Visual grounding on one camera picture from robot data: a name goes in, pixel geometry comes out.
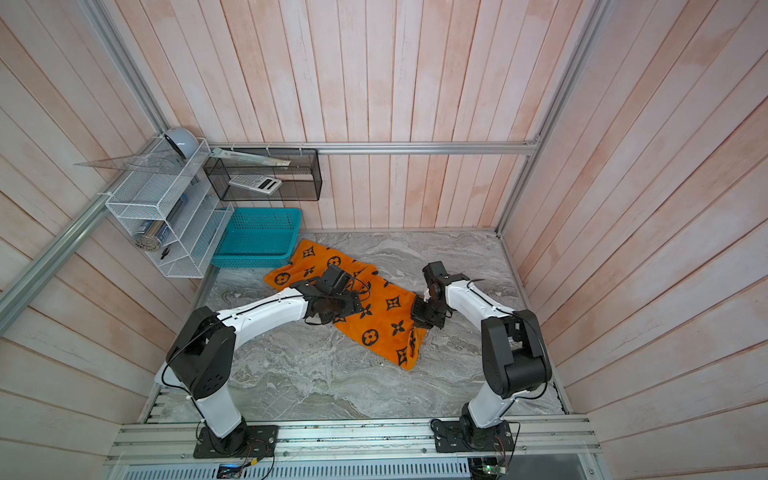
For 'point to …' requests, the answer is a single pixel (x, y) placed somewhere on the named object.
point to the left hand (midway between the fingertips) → (351, 312)
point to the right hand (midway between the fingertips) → (413, 319)
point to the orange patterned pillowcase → (371, 313)
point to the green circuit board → (491, 469)
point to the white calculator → (263, 184)
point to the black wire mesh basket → (300, 181)
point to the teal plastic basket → (256, 238)
